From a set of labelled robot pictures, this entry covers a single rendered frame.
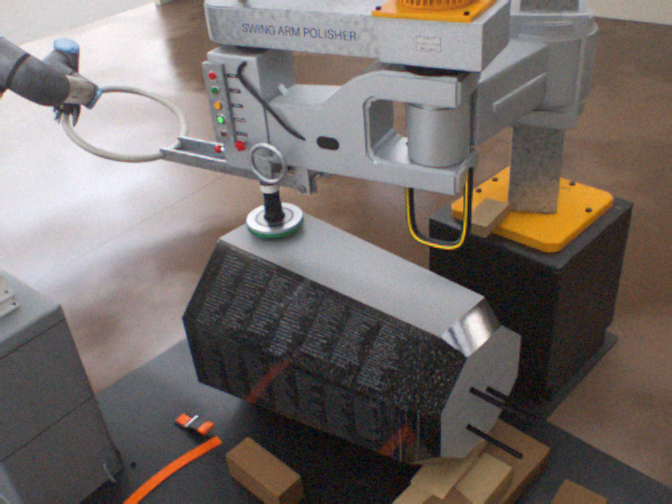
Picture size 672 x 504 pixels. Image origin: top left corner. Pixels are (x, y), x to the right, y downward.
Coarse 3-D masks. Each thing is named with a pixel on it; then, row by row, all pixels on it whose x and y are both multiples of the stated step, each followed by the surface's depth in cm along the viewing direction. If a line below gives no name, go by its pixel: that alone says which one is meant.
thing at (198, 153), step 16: (192, 144) 273; (208, 144) 269; (176, 160) 266; (192, 160) 262; (208, 160) 258; (224, 160) 255; (240, 176) 254; (288, 176) 243; (320, 176) 248; (304, 192) 239
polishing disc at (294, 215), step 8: (256, 208) 272; (264, 208) 271; (288, 208) 270; (296, 208) 269; (248, 216) 267; (256, 216) 267; (288, 216) 265; (296, 216) 264; (248, 224) 262; (256, 224) 262; (264, 224) 261; (272, 224) 261; (280, 224) 260; (288, 224) 260; (296, 224) 260; (264, 232) 258; (272, 232) 257; (280, 232) 257
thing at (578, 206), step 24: (504, 168) 306; (480, 192) 290; (504, 192) 289; (576, 192) 284; (600, 192) 283; (456, 216) 281; (528, 216) 272; (552, 216) 270; (576, 216) 269; (528, 240) 260; (552, 240) 256
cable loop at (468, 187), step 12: (468, 180) 215; (408, 192) 228; (468, 192) 218; (408, 204) 231; (468, 204) 220; (408, 216) 233; (468, 216) 222; (468, 228) 225; (420, 240) 236; (432, 240) 235
